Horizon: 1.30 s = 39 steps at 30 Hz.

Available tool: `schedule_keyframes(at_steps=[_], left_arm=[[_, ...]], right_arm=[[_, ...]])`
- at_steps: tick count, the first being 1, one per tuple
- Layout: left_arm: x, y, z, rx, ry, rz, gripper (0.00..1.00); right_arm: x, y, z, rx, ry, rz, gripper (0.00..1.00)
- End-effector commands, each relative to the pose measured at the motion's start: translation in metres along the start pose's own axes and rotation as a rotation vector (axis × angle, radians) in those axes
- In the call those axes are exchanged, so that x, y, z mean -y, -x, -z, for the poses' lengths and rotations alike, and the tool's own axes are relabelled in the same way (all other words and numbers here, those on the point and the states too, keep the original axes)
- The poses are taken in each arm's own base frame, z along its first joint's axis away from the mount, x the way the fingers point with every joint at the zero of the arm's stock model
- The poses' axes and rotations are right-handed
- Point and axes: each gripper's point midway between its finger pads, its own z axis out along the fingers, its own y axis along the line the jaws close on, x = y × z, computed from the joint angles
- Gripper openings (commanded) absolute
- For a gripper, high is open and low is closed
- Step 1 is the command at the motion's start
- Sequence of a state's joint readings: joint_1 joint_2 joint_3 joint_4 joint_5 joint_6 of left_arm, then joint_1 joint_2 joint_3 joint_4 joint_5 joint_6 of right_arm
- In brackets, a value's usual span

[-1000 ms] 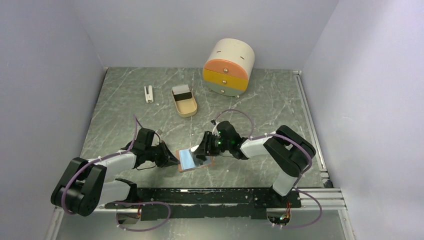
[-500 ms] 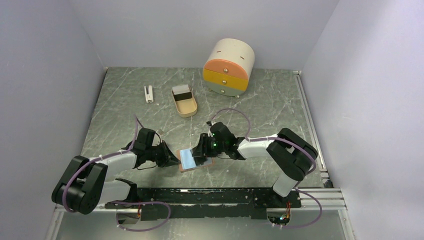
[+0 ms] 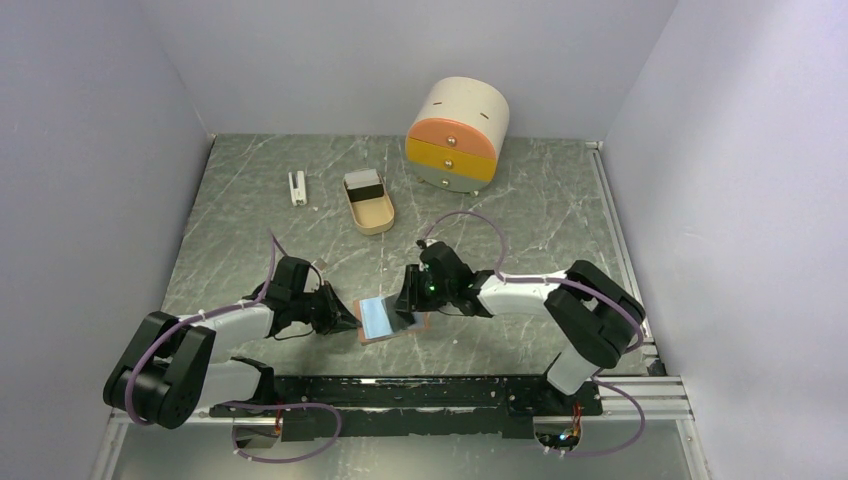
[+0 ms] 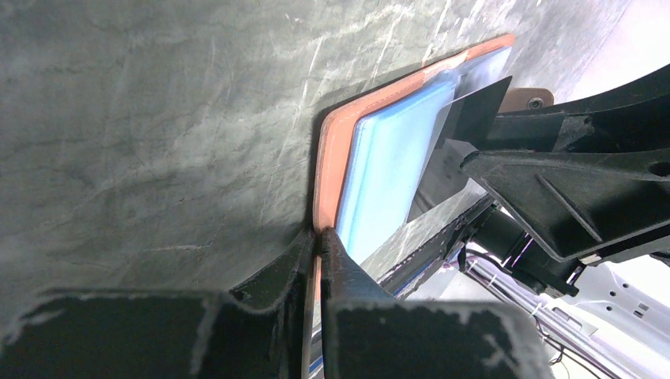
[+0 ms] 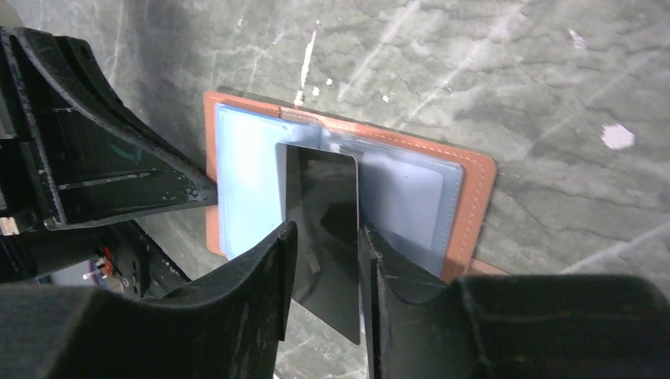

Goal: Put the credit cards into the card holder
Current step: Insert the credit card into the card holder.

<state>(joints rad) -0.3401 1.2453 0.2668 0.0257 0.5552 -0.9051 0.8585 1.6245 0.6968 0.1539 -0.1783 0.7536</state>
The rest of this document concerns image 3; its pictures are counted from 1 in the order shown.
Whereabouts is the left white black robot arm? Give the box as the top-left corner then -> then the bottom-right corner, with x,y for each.
102,256 -> 360,429

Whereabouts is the pink card holder wallet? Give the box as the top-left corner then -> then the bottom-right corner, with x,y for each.
353,295 -> 429,345

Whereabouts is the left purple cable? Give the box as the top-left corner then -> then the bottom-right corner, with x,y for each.
124,231 -> 342,464

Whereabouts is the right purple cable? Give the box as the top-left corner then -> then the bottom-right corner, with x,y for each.
417,211 -> 647,458

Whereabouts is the purple cable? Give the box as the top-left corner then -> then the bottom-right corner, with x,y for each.
124,231 -> 342,464
417,211 -> 647,458

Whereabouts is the aluminium frame rail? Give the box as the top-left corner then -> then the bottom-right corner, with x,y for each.
94,134 -> 710,479

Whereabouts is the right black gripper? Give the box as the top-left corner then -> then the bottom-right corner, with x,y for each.
395,264 -> 455,312

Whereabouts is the small white clip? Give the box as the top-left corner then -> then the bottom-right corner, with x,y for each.
288,170 -> 308,206

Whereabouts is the beige oval tray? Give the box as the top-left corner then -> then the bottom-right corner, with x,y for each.
344,178 -> 395,236

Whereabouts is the round three-drawer organizer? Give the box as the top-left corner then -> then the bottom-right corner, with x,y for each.
404,76 -> 510,196

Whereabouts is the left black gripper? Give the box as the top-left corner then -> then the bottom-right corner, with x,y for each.
291,280 -> 361,335

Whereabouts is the stack of grey cards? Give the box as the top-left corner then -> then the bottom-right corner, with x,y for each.
343,169 -> 386,203

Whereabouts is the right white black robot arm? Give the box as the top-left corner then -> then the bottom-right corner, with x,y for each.
384,241 -> 646,414

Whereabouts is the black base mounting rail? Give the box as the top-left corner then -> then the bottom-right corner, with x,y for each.
210,374 -> 603,441

